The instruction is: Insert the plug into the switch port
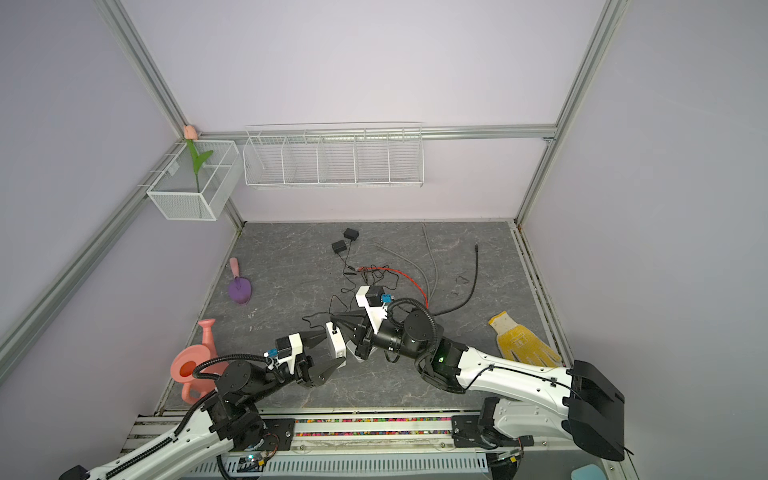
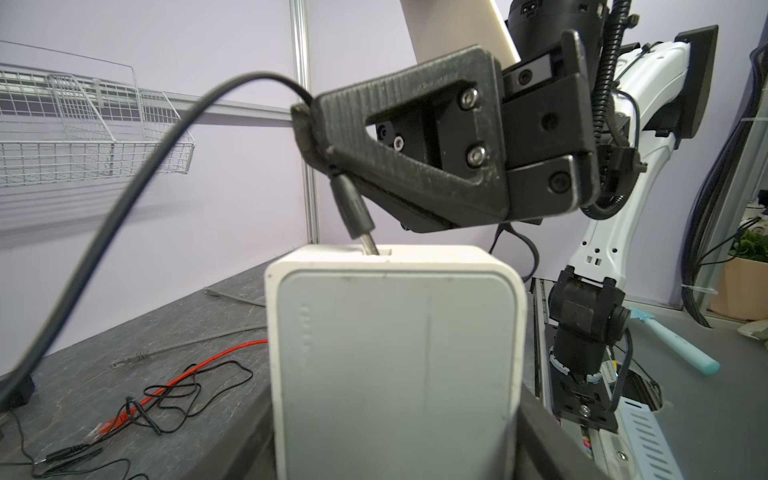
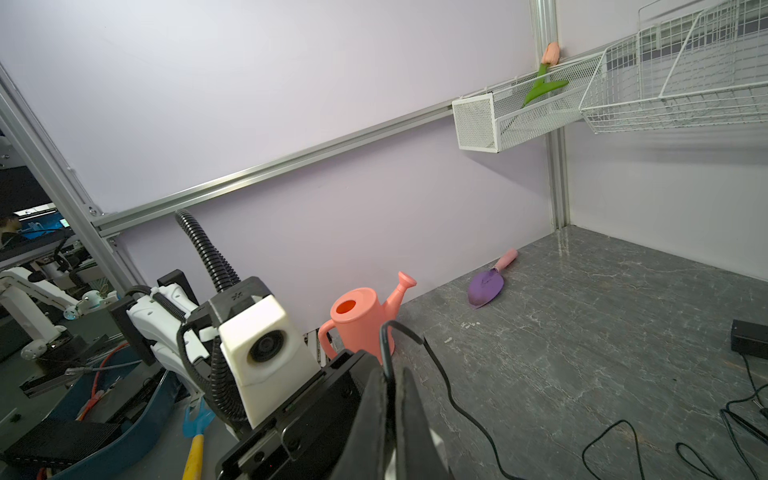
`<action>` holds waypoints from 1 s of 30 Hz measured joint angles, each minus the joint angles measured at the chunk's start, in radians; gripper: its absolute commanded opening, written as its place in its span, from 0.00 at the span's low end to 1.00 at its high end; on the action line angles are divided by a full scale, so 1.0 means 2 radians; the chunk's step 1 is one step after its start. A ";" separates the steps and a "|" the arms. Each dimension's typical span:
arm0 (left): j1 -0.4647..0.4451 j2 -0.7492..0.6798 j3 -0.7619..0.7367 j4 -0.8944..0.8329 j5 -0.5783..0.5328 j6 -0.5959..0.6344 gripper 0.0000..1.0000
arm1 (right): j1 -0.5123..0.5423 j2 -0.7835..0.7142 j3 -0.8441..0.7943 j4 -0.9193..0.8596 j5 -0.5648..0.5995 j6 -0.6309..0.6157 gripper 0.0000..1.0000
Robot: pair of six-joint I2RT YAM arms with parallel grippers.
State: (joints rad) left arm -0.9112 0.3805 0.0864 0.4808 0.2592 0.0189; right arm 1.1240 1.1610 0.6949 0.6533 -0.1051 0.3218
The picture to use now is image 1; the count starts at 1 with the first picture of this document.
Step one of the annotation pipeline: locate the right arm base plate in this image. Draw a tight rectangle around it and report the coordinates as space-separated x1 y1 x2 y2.
451 414 534 450

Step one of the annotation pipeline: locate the red ethernet cable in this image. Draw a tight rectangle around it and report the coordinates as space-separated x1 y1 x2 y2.
357 266 431 307

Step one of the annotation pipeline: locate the yellow work glove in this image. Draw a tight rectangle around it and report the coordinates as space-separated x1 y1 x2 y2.
488 311 563 367

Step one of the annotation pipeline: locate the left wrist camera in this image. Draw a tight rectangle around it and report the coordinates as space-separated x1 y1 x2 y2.
264 333 304 370

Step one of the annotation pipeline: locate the thick black cable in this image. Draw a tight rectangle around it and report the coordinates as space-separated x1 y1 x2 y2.
431 242 481 317

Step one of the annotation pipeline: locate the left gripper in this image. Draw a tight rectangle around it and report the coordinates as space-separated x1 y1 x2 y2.
248 328 344 403

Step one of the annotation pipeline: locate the pink watering can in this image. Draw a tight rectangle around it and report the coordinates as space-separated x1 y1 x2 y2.
170 319 218 405

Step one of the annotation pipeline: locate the black thin power cable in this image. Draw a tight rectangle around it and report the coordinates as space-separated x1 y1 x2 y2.
299 251 400 331

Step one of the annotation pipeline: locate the artificial tulip flower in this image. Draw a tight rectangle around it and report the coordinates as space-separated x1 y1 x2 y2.
183 125 213 193

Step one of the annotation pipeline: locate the white mesh box basket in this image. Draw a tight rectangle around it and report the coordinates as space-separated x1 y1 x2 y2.
147 140 244 221

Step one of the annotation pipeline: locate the white wire shelf basket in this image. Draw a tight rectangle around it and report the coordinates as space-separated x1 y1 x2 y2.
242 122 425 188

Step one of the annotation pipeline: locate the purple trowel pink handle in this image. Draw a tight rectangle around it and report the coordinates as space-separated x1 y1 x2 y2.
228 257 252 305

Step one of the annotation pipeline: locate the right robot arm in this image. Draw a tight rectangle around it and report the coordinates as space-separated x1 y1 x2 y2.
331 298 628 461

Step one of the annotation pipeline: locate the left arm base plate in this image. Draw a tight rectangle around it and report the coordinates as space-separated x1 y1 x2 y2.
232 417 296 452

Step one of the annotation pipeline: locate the black power adapter far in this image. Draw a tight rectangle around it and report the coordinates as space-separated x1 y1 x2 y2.
343 228 359 242

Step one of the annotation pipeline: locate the black power adapter near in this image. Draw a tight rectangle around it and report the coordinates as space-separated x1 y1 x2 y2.
331 240 348 254

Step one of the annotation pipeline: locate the black power adapter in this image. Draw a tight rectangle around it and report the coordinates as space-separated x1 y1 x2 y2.
343 228 359 242
331 240 348 254

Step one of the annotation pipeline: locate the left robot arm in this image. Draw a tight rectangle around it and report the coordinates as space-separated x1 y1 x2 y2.
60 323 346 479

